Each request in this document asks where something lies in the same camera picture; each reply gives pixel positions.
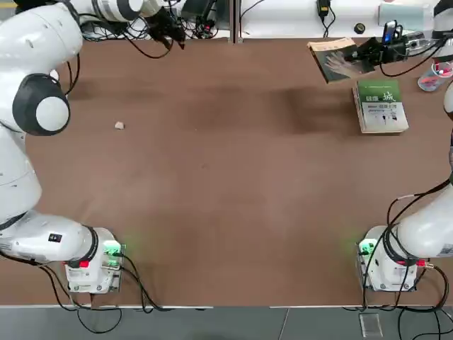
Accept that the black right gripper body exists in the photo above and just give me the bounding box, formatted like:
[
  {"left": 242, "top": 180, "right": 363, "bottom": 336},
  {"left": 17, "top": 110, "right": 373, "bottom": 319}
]
[{"left": 378, "top": 40, "right": 408, "bottom": 65}]

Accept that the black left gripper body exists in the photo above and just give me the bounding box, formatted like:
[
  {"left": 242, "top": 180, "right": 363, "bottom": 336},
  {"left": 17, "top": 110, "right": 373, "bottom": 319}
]
[{"left": 144, "top": 6, "right": 180, "bottom": 38}]

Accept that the dark hand-print book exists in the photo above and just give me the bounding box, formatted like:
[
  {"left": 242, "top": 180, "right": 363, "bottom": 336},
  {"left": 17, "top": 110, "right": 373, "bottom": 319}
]
[{"left": 306, "top": 37, "right": 377, "bottom": 85}]

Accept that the green and white book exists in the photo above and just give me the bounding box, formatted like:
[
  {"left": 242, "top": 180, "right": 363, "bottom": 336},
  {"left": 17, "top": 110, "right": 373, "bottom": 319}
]
[{"left": 352, "top": 79, "right": 410, "bottom": 135}]

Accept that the pale green plastic sheet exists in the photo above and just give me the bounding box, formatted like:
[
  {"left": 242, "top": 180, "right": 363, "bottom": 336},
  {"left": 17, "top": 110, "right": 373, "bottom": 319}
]
[{"left": 378, "top": 3, "right": 425, "bottom": 33}]

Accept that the clear blue pen cup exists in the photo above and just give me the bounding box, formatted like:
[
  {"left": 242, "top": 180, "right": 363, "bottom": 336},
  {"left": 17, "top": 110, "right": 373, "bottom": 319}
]
[{"left": 417, "top": 60, "right": 453, "bottom": 92}]

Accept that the metal floor plate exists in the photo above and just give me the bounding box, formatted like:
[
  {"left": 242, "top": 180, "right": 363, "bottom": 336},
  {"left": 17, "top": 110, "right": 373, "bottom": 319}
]
[{"left": 359, "top": 313, "right": 384, "bottom": 338}]

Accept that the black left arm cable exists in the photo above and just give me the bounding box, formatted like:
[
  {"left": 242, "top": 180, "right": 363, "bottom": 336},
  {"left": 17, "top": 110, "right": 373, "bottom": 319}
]
[{"left": 63, "top": 13, "right": 178, "bottom": 97}]

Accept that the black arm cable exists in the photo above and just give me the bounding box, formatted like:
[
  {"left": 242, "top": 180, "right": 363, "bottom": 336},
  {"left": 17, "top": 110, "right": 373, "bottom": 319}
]
[
  {"left": 63, "top": 13, "right": 178, "bottom": 97},
  {"left": 385, "top": 173, "right": 453, "bottom": 266}
]

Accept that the black adapter cable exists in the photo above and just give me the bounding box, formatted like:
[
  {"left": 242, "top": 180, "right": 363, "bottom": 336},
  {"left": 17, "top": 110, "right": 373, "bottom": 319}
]
[{"left": 320, "top": 13, "right": 336, "bottom": 38}]

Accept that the aluminium frame post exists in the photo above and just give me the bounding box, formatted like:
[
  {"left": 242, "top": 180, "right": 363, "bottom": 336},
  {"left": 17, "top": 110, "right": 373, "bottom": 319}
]
[{"left": 229, "top": 0, "right": 244, "bottom": 45}]

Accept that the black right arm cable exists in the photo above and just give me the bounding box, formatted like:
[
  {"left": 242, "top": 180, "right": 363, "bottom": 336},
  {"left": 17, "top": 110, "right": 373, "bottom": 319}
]
[{"left": 385, "top": 173, "right": 453, "bottom": 266}]

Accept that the black right base cable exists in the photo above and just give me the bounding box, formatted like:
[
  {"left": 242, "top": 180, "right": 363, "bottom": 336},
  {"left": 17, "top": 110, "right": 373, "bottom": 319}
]
[{"left": 362, "top": 263, "right": 453, "bottom": 340}]

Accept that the black base cable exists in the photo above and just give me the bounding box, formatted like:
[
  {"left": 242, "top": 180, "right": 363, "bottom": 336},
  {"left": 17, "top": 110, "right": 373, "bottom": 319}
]
[
  {"left": 362, "top": 263, "right": 453, "bottom": 340},
  {"left": 35, "top": 244, "right": 213, "bottom": 334}
]

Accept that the black left base cable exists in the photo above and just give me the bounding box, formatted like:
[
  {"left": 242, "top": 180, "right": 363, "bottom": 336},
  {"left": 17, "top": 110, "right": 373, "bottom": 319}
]
[{"left": 35, "top": 244, "right": 213, "bottom": 334}]

